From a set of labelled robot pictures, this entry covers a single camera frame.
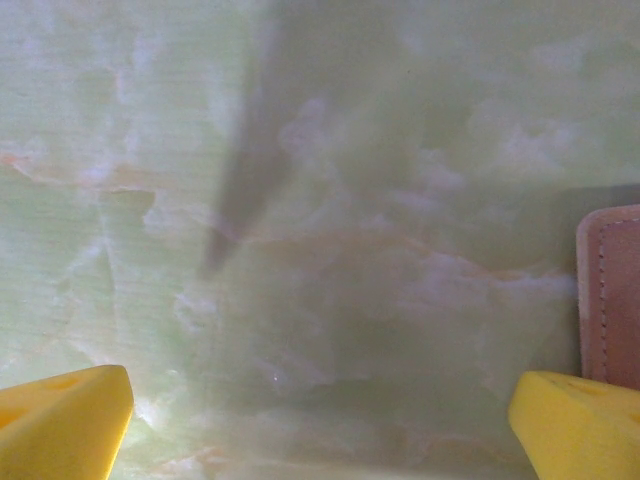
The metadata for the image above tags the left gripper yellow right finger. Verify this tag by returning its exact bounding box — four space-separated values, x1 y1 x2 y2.
508 369 640 480

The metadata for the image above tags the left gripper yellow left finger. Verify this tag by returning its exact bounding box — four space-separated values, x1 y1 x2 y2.
0 363 135 480

